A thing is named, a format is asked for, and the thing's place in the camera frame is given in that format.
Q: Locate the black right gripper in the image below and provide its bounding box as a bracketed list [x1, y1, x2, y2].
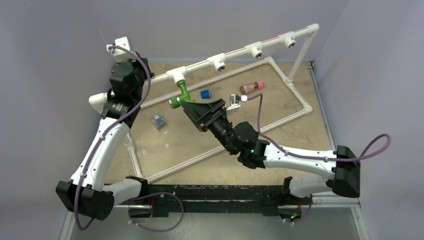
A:
[180, 99, 237, 155]

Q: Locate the green plastic water faucet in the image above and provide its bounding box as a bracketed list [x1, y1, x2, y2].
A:
[168, 80, 196, 109]

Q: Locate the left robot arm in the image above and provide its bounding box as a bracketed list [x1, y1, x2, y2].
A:
[55, 55, 154, 220]

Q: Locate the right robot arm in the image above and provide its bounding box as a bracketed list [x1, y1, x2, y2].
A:
[180, 99, 361, 204]

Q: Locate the blue grey small block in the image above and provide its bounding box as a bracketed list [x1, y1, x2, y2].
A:
[200, 89, 211, 99]

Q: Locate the small blue foil packet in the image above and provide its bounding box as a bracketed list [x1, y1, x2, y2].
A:
[151, 114, 166, 129]

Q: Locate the pink capped small bottle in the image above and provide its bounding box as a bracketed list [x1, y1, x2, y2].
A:
[239, 80, 265, 95]

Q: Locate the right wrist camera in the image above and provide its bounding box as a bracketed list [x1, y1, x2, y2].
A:
[226, 94, 248, 113]

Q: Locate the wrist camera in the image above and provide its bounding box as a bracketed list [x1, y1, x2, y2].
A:
[226, 94, 248, 113]
[106, 36, 133, 63]

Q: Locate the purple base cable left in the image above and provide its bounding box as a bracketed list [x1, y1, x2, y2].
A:
[127, 192, 185, 233]

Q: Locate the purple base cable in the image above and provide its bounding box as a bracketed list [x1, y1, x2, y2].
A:
[127, 192, 185, 233]
[283, 195, 314, 226]

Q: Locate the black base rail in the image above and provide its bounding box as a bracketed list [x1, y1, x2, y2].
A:
[123, 184, 312, 219]

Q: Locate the white PVC pipe frame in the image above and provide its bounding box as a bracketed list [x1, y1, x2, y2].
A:
[88, 23, 319, 183]

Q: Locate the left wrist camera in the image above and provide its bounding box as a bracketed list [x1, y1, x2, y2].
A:
[106, 36, 133, 63]

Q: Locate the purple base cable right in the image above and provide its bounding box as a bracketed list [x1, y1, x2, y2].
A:
[283, 195, 314, 226]

